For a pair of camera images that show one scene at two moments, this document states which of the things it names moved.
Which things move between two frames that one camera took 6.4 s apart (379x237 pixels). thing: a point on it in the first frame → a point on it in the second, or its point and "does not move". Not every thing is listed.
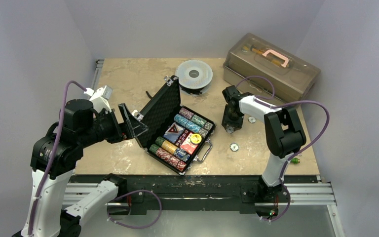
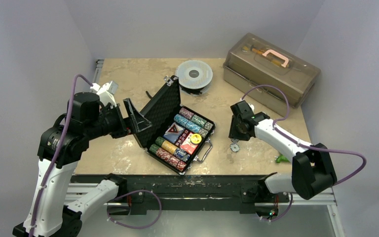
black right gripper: [229, 120] → [234, 121]
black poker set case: [174, 135] does not move
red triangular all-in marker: [174, 128] does not move
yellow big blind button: [196, 138] does not move
